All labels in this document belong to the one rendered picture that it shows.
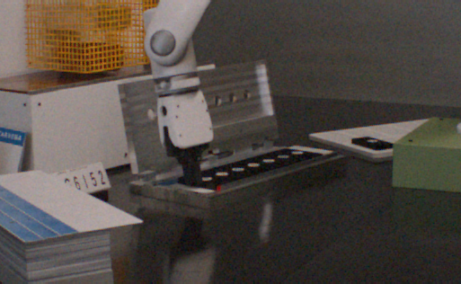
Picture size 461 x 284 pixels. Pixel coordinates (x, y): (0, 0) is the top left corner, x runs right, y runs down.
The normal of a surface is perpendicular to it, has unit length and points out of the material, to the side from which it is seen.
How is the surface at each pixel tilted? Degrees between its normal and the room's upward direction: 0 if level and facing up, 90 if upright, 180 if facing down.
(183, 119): 77
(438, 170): 90
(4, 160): 69
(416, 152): 90
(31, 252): 90
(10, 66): 90
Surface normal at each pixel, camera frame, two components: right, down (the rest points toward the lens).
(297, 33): -0.43, 0.18
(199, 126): 0.74, -0.11
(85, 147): 0.77, 0.11
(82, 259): 0.53, 0.16
